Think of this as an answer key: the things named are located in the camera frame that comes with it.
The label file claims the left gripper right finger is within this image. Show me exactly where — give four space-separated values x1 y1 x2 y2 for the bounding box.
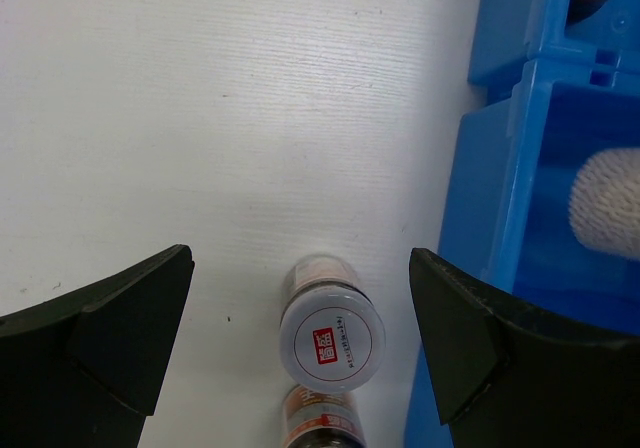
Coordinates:
409 248 639 447

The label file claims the blue storage bin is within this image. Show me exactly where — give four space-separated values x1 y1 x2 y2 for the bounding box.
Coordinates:
404 61 639 447
468 0 639 92

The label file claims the middle blue storage bin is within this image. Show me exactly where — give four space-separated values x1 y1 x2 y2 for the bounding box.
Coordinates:
404 61 639 447

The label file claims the silver-lid bottle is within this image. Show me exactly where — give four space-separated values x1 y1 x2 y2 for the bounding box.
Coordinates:
569 148 639 260

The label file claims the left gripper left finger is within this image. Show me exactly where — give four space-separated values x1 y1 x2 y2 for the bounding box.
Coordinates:
1 244 195 447

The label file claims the far blue storage bin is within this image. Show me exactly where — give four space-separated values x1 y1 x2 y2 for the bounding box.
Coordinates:
468 0 639 92

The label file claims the left near silver-lid jar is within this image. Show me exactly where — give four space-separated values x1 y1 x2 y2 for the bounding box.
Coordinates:
282 385 367 448

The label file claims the silver-lid jar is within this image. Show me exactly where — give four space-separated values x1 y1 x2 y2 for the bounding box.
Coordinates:
282 385 367 448
279 254 386 394

